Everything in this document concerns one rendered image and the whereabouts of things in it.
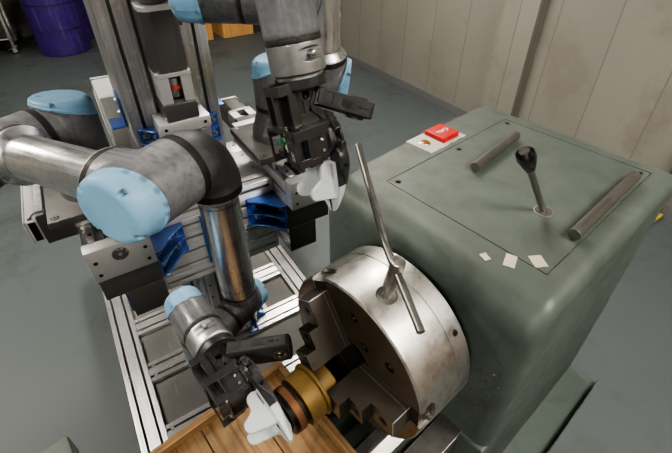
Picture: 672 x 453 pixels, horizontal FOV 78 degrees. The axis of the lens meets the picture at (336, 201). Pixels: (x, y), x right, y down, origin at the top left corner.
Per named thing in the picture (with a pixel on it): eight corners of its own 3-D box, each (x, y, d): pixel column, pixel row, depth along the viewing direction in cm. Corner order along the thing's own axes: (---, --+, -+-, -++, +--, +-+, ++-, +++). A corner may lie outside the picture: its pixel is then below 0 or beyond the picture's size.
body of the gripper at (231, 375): (226, 432, 67) (193, 378, 74) (272, 398, 71) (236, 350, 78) (218, 408, 62) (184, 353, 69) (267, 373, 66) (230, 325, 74)
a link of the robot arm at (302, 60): (299, 38, 60) (335, 35, 54) (306, 71, 62) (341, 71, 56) (254, 49, 56) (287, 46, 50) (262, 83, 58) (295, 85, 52)
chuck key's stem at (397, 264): (391, 310, 66) (408, 266, 58) (378, 312, 66) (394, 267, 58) (387, 298, 68) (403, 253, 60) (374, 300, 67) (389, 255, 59)
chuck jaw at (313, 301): (349, 329, 76) (324, 271, 75) (365, 334, 72) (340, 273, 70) (300, 365, 71) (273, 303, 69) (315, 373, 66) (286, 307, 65)
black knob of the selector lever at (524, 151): (519, 164, 72) (526, 139, 69) (537, 171, 70) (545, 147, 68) (506, 172, 70) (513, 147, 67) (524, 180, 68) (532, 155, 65)
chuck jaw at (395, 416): (376, 349, 71) (431, 397, 63) (376, 367, 74) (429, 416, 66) (326, 390, 66) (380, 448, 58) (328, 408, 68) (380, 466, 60)
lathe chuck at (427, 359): (325, 312, 97) (342, 220, 75) (427, 429, 81) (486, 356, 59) (293, 334, 92) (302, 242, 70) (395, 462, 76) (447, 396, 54)
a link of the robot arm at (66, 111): (121, 143, 98) (101, 88, 90) (66, 170, 88) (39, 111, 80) (88, 132, 103) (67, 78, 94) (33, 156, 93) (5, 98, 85)
